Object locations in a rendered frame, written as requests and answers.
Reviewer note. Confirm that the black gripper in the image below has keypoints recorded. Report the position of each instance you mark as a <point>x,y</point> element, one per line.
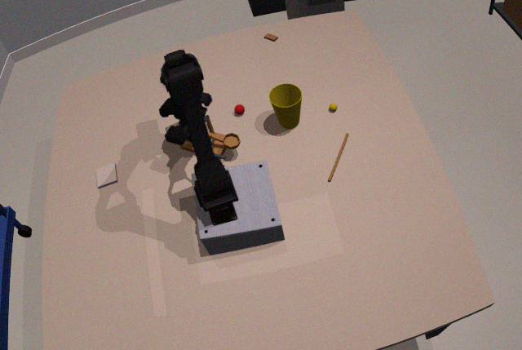
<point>178,134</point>

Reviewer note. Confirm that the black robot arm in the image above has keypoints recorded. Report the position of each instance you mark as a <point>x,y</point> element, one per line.
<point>182,76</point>

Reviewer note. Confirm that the red ball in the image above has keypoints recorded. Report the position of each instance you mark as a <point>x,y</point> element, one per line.
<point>239,109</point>

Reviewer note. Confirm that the yellow tapered cup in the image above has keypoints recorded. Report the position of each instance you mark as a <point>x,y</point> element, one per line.
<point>286,101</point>

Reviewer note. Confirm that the small brown flat block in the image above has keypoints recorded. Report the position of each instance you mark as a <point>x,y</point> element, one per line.
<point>271,37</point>

